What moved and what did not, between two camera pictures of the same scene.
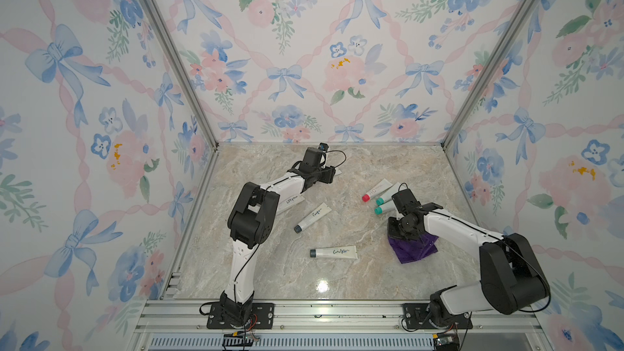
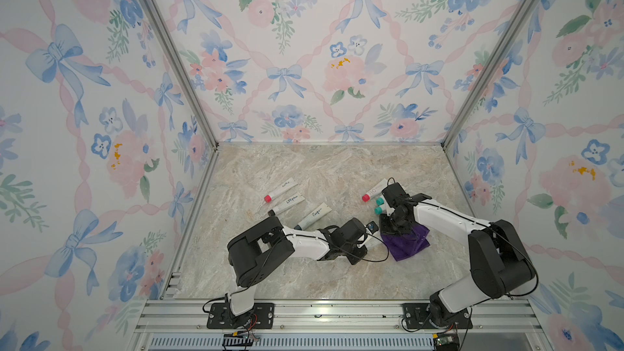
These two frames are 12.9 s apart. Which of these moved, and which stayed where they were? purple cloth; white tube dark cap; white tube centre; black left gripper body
Moved: black left gripper body; purple cloth
Stayed: white tube dark cap; white tube centre
